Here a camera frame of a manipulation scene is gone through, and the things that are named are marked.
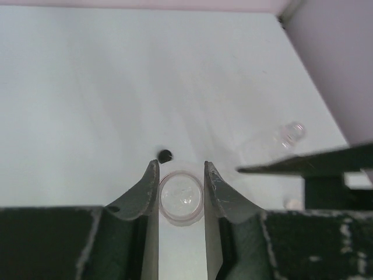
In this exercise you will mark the clear bottle red label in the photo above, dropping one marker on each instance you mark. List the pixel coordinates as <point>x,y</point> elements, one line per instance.
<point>181,198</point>

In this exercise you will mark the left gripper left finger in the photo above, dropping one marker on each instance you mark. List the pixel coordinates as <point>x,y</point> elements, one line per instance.
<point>117,241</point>

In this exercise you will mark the tall clear empty bottle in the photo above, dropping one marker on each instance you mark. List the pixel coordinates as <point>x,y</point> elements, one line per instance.
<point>271,145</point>

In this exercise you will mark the black bottle cap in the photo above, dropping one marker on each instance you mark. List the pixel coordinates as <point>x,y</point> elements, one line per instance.
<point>164,156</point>

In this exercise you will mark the white bottle cap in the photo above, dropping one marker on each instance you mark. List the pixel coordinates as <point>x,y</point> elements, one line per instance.
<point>293,204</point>

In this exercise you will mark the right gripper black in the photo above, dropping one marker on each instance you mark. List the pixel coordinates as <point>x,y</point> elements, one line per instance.
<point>324,184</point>

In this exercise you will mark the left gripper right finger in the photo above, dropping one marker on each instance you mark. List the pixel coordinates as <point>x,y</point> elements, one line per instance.
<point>244,241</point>

